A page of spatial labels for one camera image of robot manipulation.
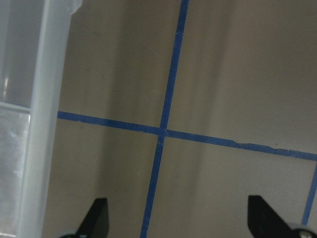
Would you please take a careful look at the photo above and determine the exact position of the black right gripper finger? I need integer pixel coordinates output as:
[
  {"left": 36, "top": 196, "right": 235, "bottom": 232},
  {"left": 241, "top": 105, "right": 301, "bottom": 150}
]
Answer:
[{"left": 247, "top": 195, "right": 296, "bottom": 238}]

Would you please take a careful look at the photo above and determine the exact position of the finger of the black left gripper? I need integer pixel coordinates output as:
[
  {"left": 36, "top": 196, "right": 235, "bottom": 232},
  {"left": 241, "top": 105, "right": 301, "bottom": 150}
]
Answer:
[{"left": 75, "top": 198, "right": 109, "bottom": 238}]

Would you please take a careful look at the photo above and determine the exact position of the clear plastic storage box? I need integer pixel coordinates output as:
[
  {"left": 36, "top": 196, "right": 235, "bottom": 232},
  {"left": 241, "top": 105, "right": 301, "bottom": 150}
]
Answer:
[{"left": 0, "top": 0, "right": 82, "bottom": 238}]

